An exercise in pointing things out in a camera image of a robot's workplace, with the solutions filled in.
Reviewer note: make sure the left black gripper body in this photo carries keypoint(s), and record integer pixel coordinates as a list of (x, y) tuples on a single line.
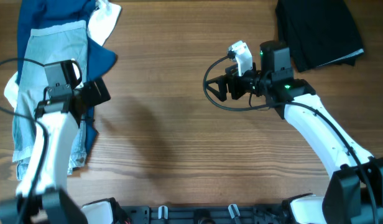
[(92, 95)]

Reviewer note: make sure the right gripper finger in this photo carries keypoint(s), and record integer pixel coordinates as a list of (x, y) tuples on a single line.
[(221, 92), (220, 80)]

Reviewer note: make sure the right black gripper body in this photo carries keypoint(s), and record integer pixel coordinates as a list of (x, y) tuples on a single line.
[(232, 84)]

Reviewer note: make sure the dark blue shirt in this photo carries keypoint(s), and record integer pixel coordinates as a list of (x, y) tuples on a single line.
[(51, 31)]

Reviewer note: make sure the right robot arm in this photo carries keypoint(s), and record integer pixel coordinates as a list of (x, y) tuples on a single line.
[(355, 190)]

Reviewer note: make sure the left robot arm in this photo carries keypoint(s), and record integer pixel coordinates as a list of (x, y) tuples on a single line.
[(58, 118)]

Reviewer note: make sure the white garment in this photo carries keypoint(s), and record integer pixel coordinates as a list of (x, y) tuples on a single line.
[(101, 25)]

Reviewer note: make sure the folded black garment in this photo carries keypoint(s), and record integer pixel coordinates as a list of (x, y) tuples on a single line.
[(318, 32)]

